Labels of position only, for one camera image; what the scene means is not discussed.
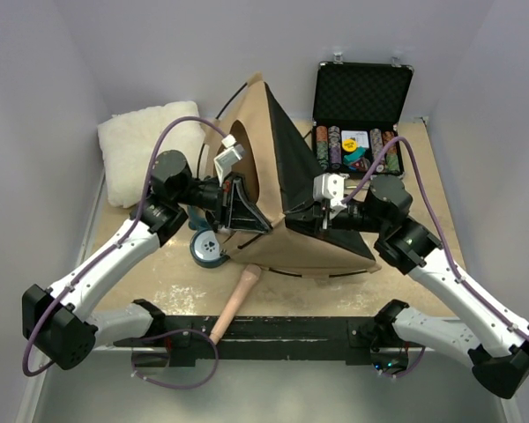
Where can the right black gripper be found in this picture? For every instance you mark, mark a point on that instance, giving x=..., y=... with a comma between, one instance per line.
x=311, y=216

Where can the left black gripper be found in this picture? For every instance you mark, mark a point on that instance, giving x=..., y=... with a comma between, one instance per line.
x=239, y=210

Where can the tan fabric pet tent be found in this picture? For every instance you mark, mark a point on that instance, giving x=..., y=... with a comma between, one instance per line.
x=279, y=169

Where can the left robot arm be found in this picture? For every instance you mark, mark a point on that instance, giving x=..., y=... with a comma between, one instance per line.
x=169, y=189

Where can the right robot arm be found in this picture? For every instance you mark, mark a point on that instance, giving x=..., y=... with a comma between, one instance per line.
x=489, y=338

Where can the teal double pet bowl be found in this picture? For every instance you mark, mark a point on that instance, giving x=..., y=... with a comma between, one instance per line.
x=204, y=246

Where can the black poker chip case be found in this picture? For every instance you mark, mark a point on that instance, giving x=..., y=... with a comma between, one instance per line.
x=357, y=107

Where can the white fluffy pillow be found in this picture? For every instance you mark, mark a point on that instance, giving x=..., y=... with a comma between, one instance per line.
x=127, y=143

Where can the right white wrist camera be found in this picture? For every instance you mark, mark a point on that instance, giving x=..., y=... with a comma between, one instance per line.
x=330, y=187

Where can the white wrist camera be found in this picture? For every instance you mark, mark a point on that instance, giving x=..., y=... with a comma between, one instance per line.
x=223, y=162
x=330, y=187

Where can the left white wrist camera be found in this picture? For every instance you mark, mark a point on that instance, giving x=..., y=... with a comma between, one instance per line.
x=223, y=162

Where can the beige plastic handle toy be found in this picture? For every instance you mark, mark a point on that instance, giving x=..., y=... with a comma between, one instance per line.
x=249, y=277

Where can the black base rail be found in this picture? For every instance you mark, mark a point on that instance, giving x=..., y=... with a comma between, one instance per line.
x=355, y=340

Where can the aluminium frame rail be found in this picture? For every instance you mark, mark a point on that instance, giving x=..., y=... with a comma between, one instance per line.
x=54, y=319

